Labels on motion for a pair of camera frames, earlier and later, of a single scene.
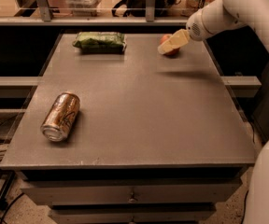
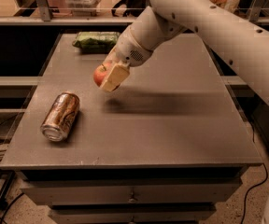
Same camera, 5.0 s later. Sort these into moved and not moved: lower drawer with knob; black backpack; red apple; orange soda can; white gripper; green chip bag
Moved: white gripper; red apple
Not moved: lower drawer with knob; orange soda can; black backpack; green chip bag
